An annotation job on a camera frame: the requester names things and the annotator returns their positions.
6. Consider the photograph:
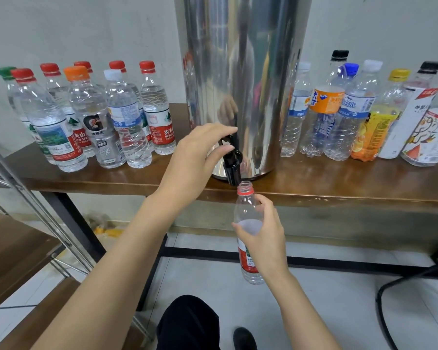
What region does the person's left hand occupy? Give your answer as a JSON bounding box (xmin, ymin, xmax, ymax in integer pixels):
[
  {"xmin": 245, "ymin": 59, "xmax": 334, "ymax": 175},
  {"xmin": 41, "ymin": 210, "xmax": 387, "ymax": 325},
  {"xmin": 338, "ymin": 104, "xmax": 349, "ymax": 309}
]
[{"xmin": 157, "ymin": 123, "xmax": 239, "ymax": 212}]

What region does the person's right hand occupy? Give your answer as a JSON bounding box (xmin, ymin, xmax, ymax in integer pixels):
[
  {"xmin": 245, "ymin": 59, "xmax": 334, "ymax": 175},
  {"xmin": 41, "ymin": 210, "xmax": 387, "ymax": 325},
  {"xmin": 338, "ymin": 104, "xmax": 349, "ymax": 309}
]
[{"xmin": 232, "ymin": 194, "xmax": 290, "ymax": 280}]

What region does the clear bottle red label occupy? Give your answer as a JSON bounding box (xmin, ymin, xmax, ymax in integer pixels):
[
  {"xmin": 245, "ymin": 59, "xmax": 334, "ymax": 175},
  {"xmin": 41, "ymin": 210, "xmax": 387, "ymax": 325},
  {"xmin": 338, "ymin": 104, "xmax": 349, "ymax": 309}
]
[{"xmin": 234, "ymin": 181, "xmax": 266, "ymax": 285}]

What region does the black urn tap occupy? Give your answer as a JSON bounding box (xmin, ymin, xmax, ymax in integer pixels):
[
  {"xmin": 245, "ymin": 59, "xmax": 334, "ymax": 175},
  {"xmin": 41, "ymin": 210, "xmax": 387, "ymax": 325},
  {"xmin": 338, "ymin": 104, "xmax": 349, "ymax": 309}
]
[{"xmin": 218, "ymin": 125, "xmax": 244, "ymax": 186}]

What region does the person's left forearm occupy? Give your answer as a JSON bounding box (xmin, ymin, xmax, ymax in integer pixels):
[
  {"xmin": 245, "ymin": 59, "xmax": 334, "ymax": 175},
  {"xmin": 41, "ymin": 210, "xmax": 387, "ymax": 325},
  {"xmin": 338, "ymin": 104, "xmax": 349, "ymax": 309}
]
[{"xmin": 31, "ymin": 186, "xmax": 195, "ymax": 350}]

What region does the person's right forearm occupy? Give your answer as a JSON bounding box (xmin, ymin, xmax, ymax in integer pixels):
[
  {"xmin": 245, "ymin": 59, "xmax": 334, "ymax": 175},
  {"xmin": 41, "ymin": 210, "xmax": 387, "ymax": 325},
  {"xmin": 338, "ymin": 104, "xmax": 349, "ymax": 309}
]
[{"xmin": 257, "ymin": 268, "xmax": 342, "ymax": 350}]

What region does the white cap empty bottle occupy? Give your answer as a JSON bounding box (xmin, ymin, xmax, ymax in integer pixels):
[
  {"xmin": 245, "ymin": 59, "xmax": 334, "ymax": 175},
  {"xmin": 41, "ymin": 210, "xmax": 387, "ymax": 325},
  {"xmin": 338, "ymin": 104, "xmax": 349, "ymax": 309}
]
[
  {"xmin": 324, "ymin": 60, "xmax": 383, "ymax": 161},
  {"xmin": 280, "ymin": 62, "xmax": 313, "ymax": 158}
]

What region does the stainless steel water urn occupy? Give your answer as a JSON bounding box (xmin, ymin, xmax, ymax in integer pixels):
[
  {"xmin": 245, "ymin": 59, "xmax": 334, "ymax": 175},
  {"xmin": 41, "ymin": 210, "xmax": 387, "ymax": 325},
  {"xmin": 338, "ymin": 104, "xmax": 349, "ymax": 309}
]
[{"xmin": 174, "ymin": 0, "xmax": 313, "ymax": 181}]

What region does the white cap filled water bottle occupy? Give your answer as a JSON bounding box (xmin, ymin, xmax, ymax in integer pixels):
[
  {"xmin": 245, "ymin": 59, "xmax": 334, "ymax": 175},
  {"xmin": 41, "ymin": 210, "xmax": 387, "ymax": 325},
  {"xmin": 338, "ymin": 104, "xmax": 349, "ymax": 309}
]
[{"xmin": 103, "ymin": 69, "xmax": 153, "ymax": 169}]

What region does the person's leg in black trousers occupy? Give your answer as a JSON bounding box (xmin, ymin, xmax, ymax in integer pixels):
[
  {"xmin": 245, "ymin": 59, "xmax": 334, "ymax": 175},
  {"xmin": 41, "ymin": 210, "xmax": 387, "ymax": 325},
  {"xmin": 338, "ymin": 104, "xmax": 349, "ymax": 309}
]
[{"xmin": 156, "ymin": 295, "xmax": 221, "ymax": 350}]

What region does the person's black shoe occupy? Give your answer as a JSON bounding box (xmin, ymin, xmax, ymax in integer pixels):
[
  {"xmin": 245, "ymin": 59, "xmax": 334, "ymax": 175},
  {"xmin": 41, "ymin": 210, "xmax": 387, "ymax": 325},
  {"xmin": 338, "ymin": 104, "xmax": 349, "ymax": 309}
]
[{"xmin": 233, "ymin": 327, "xmax": 258, "ymax": 350}]

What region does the yellow cap bottle yellow label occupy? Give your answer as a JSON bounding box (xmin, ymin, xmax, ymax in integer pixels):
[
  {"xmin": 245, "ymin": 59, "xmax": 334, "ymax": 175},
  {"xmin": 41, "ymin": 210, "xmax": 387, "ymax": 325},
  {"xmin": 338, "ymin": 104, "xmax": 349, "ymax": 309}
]
[{"xmin": 351, "ymin": 69, "xmax": 411, "ymax": 162}]

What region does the blue cap empty bottle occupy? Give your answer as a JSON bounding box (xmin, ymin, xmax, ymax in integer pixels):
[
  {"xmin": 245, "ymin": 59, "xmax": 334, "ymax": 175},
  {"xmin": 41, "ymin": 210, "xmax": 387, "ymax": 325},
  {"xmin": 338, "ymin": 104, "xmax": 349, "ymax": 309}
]
[{"xmin": 338, "ymin": 63, "xmax": 360, "ymax": 92}]

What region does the large red cap water bottle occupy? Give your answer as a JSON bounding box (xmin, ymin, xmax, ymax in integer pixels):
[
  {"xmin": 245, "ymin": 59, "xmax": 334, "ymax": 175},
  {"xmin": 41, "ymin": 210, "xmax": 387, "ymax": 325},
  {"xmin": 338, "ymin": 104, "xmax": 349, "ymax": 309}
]
[{"xmin": 11, "ymin": 68, "xmax": 88, "ymax": 173}]

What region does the black cap bottle white label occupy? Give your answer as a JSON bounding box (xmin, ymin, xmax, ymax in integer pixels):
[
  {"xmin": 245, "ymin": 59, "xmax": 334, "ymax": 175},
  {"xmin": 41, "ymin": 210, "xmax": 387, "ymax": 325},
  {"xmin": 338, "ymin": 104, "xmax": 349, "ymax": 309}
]
[{"xmin": 378, "ymin": 61, "xmax": 438, "ymax": 159}]

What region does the wide jar colourful label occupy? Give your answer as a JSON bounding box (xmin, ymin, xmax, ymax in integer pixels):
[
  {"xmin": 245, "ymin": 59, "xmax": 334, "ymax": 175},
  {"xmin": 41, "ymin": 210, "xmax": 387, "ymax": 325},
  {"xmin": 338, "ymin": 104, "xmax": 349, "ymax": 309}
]
[{"xmin": 401, "ymin": 108, "xmax": 438, "ymax": 167}]

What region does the green cap water bottle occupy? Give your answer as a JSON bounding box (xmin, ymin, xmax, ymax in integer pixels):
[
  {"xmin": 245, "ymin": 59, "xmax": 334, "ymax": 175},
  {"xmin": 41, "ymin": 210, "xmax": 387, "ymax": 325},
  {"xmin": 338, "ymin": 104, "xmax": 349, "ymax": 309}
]
[{"xmin": 0, "ymin": 66, "xmax": 57, "ymax": 165}]

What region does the black metal chair frame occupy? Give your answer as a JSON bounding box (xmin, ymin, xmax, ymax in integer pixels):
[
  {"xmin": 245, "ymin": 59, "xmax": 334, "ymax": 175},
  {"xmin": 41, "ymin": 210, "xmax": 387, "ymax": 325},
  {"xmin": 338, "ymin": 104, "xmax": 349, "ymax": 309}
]
[{"xmin": 375, "ymin": 238, "xmax": 438, "ymax": 350}]

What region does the wooden shelf rack metal frame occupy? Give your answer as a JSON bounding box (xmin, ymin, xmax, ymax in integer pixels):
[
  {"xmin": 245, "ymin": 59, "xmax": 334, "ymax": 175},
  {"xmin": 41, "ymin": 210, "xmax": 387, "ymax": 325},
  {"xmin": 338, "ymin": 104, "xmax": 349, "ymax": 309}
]
[{"xmin": 0, "ymin": 138, "xmax": 155, "ymax": 350}]

